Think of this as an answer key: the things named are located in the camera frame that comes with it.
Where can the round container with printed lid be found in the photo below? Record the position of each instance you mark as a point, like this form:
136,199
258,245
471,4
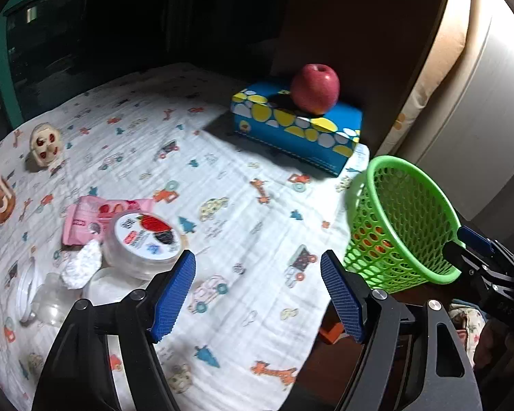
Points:
143,233

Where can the red apple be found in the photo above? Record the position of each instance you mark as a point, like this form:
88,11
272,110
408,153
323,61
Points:
315,90

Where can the orange peel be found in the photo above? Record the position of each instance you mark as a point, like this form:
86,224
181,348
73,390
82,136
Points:
360,235

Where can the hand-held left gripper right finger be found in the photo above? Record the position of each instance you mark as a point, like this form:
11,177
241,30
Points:
340,295

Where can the brown wooden panel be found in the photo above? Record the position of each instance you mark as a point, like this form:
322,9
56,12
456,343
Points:
368,30

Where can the clear plastic cup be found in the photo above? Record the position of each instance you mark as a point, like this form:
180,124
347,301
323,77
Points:
53,302

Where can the green mesh plastic basket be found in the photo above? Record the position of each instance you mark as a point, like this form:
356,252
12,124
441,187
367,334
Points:
368,205

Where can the pink snack packet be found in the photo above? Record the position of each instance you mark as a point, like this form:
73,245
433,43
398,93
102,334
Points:
85,218

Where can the green window frame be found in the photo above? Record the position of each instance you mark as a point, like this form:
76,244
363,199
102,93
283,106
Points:
2,72

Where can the cream fabric cushion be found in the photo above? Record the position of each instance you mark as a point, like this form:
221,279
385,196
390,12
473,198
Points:
437,64

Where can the blue spotted tissue box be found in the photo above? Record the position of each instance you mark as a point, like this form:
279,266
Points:
282,137

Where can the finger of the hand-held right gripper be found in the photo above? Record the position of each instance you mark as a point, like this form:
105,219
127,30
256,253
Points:
475,237
454,254

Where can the floral patterned fabric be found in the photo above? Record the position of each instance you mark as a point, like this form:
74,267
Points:
464,321

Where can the small orange object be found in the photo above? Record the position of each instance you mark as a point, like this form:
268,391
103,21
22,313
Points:
330,334

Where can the cream skull toy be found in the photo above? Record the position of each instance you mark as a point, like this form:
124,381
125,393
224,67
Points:
46,145

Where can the clear plastic lid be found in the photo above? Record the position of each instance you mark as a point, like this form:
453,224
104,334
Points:
25,291

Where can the white crumpled tissue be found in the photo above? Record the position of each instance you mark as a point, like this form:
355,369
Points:
83,265

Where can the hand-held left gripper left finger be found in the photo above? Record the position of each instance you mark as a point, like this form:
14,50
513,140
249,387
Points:
173,295

